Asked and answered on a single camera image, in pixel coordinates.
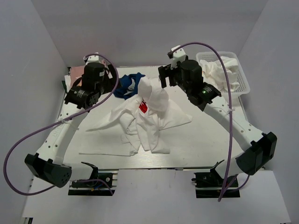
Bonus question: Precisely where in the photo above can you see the blue t-shirt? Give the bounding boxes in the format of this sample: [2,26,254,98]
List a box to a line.
[114,72,145,100]

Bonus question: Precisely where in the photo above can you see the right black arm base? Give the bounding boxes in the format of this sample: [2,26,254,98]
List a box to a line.
[192,172,240,198]

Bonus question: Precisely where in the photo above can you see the white t-shirt with red print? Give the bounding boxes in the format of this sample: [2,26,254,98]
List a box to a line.
[79,77,192,156]

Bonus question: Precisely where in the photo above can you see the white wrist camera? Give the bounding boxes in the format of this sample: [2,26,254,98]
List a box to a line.
[167,45,186,70]
[83,52,107,66]

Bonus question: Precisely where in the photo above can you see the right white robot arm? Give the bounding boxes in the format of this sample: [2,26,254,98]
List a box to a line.
[158,60,277,186]

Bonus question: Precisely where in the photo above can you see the white plastic basket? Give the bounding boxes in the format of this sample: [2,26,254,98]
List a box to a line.
[196,51,250,99]

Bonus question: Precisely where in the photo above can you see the folded pink t-shirt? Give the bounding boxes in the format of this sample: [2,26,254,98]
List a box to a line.
[70,66,84,86]

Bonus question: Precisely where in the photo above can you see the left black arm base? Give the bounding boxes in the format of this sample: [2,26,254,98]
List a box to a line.
[68,170,118,196]

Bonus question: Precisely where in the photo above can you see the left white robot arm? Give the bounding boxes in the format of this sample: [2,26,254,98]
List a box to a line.
[25,63,117,188]

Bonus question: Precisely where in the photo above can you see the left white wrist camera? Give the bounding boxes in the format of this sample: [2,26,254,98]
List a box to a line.
[83,52,107,66]

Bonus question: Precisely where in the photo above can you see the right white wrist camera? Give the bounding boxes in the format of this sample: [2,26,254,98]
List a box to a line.
[167,45,186,70]

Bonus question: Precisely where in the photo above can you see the crumpled white t-shirts pile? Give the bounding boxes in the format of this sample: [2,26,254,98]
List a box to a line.
[199,56,240,92]

